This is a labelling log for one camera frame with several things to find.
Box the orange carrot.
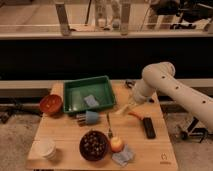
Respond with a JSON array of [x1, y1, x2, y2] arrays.
[[128, 112, 143, 120]]

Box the white stacked bowls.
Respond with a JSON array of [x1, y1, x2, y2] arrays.
[[36, 139, 56, 160]]

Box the wooden board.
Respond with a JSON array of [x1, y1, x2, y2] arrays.
[[25, 81, 179, 171]]

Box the black office chair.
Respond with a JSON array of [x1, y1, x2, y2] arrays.
[[150, 0, 213, 29]]

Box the blue cup with brush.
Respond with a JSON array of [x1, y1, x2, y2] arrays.
[[76, 111, 99, 125]]

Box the red bowl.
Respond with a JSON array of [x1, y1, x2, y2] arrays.
[[39, 94, 63, 116]]

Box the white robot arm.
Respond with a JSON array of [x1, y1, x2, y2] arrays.
[[132, 62, 213, 131]]

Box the green plastic tray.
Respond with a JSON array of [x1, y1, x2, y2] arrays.
[[63, 76, 116, 115]]

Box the black handled scissors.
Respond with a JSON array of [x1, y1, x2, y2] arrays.
[[125, 79, 155, 104]]

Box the blue cloth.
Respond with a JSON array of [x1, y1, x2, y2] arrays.
[[112, 144, 134, 166]]

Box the dark bowl with food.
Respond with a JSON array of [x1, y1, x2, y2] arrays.
[[79, 130, 109, 161]]

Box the blue sponge in tray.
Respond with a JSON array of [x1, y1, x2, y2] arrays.
[[84, 95, 99, 107]]

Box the apple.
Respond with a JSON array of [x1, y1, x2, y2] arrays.
[[110, 137, 124, 152]]

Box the metal fork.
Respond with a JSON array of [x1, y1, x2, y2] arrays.
[[106, 113, 113, 139]]

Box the black remote control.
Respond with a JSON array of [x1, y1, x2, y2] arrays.
[[143, 117, 156, 139]]

